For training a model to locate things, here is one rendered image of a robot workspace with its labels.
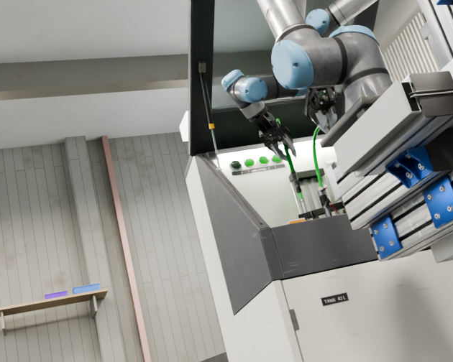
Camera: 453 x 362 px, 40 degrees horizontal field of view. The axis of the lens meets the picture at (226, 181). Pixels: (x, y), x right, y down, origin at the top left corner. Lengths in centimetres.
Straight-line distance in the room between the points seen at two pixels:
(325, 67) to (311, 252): 63
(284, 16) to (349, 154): 45
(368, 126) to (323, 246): 74
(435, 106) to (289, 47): 44
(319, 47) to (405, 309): 86
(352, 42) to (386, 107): 40
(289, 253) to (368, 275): 25
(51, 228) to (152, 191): 163
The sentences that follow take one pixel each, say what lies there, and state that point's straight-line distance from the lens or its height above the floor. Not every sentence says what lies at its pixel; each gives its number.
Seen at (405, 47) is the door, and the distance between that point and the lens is 637.
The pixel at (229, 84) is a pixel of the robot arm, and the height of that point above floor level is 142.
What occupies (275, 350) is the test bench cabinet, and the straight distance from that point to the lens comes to 194.
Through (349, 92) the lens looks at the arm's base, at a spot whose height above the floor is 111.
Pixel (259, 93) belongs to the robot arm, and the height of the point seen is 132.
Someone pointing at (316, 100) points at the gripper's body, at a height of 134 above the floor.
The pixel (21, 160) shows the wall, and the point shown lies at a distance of 970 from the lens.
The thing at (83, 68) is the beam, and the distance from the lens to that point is 781.
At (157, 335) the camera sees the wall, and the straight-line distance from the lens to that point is 907.
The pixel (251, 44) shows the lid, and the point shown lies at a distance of 236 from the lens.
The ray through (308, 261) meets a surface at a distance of 186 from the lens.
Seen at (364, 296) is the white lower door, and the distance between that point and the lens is 190.
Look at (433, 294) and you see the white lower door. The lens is 200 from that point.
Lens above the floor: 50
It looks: 19 degrees up
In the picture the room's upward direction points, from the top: 15 degrees counter-clockwise
